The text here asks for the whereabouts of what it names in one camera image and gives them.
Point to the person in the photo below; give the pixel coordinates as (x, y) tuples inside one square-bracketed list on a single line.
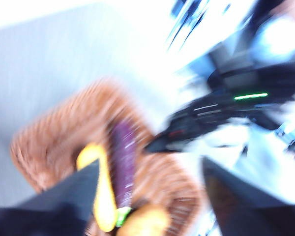
[(285, 14)]

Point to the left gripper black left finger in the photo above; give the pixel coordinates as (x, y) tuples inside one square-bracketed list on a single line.
[(44, 216)]

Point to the yellow vegetable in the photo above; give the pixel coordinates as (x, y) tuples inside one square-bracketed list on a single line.
[(104, 196)]

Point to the brown potato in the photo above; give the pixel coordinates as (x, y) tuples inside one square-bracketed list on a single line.
[(145, 221)]

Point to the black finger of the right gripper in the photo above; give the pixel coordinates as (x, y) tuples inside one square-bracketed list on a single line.
[(172, 142)]

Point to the brown wicker basket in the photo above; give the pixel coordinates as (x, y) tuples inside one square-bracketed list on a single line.
[(64, 137)]

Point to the purple eggplant with green stem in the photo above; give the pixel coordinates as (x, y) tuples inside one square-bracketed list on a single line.
[(124, 159)]

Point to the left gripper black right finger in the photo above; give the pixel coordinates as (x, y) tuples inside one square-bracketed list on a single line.
[(248, 214)]

